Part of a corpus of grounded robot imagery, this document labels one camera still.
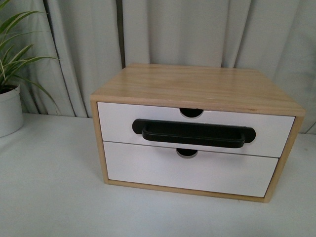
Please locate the black drawer handle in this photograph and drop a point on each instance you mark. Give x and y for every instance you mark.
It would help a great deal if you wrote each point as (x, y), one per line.
(203, 134)

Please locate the white top drawer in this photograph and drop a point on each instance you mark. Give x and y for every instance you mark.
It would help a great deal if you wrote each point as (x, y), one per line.
(271, 131)

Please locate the white drawer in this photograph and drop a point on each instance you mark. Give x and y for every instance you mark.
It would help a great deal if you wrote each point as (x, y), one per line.
(206, 171)
(271, 131)

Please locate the white bottom drawer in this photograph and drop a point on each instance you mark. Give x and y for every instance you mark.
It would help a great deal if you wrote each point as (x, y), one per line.
(206, 171)

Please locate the grey curtain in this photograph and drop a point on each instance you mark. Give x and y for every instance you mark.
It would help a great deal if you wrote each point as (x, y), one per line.
(86, 42)

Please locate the green potted plant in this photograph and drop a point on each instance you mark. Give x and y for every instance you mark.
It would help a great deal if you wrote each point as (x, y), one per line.
(28, 57)

